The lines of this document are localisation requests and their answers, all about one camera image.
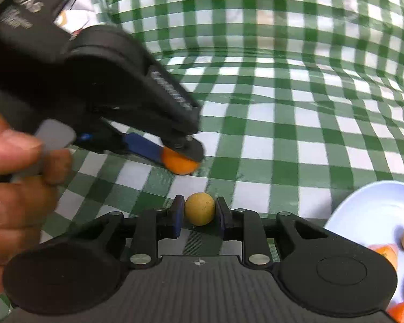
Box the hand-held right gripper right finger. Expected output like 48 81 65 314
215 196 329 270

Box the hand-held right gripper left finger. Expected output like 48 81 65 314
87 194 186 270

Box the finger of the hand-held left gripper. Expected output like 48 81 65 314
145 65 206 163
77 130 167 166

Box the blue plate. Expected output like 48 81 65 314
324 180 404 313

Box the person's left hand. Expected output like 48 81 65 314
0 102 73 296

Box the white object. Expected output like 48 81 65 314
53 0 98 38

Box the green checked tablecloth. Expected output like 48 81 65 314
0 0 404 323

